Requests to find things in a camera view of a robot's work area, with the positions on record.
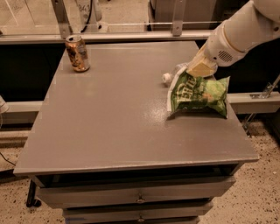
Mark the metal bracket post right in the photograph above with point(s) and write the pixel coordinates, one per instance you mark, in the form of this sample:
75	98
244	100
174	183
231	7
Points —
178	17

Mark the grey drawer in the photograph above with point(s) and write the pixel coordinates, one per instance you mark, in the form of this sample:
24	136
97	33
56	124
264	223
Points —
154	191
150	212

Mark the metal bracket post left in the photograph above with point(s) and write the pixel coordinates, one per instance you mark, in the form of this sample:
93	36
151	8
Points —
60	12

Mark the grey lower drawer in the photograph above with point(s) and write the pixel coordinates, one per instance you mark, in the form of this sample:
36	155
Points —
150	212

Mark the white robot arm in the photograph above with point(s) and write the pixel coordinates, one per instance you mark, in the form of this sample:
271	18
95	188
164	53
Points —
256	22

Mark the metal upper drawer knob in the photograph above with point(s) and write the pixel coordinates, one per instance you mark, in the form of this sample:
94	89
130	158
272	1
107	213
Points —
140	200

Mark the grey upper drawer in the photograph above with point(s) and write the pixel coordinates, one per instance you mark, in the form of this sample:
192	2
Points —
154	191

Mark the gold soda can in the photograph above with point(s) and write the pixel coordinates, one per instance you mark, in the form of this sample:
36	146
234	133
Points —
77	53

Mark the metal bracket post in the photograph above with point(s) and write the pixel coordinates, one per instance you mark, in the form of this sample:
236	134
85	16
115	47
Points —
60	12
178	17

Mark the metal lower drawer knob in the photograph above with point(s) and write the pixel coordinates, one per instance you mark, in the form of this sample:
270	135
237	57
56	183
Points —
140	219

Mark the clear plastic water bottle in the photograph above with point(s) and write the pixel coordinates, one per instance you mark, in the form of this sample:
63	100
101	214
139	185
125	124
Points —
168	77

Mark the black table leg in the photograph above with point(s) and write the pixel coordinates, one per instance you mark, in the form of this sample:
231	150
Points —
31	200

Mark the grey horizontal rail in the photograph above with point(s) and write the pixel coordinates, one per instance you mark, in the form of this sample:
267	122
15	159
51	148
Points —
107	37

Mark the green jalapeno chip bag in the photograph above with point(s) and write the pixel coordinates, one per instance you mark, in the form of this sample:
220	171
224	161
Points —
190	93

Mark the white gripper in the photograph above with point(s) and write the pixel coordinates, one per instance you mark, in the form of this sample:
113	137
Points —
216	49

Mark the metal corner bracket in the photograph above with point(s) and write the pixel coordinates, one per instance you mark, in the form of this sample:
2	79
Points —
267	91

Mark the metal drawer knob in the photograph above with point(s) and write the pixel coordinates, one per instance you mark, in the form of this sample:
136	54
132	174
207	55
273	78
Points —
140	200
140	219

